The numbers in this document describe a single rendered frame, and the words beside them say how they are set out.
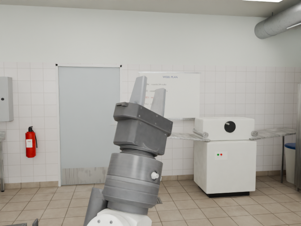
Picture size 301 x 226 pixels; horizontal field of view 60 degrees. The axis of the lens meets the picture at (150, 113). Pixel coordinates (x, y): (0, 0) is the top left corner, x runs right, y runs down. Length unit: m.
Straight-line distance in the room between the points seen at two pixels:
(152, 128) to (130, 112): 0.05
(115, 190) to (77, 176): 4.44
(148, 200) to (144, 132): 0.10
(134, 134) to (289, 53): 5.41
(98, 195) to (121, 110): 0.14
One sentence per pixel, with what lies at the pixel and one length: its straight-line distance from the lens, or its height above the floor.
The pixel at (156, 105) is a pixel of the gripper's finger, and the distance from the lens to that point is 0.49.
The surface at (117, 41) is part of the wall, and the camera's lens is 4.66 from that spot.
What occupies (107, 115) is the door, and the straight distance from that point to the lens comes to 4.61.
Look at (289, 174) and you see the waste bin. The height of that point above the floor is 0.14.
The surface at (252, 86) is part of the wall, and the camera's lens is 5.28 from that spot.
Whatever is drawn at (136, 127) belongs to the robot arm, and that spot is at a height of 1.51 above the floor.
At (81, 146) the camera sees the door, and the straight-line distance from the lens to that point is 4.71.
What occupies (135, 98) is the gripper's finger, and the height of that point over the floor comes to 1.56.
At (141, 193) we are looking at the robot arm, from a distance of 0.40.
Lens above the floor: 1.57
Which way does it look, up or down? 4 degrees down
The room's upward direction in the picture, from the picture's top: straight up
